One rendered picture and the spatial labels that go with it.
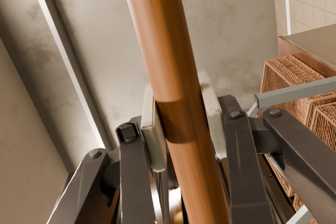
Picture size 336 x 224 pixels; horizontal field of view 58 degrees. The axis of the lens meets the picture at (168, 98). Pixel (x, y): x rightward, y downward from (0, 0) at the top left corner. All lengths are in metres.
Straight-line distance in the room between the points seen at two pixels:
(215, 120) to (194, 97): 0.03
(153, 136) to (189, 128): 0.03
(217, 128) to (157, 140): 0.03
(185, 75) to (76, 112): 3.97
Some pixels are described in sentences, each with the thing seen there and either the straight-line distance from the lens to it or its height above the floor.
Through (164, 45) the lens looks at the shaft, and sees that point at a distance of 0.17.
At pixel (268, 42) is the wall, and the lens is 3.89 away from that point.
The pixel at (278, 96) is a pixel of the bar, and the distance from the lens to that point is 1.16.
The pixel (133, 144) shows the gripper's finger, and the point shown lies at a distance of 0.15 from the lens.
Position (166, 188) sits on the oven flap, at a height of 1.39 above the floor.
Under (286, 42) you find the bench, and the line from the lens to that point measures 1.88.
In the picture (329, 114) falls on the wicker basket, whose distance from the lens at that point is 1.23.
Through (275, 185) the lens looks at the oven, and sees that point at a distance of 1.66.
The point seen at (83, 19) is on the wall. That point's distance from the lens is 3.67.
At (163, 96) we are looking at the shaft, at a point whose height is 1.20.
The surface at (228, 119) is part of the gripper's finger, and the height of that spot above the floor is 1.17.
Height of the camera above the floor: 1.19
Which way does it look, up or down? 4 degrees up
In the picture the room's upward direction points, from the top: 103 degrees counter-clockwise
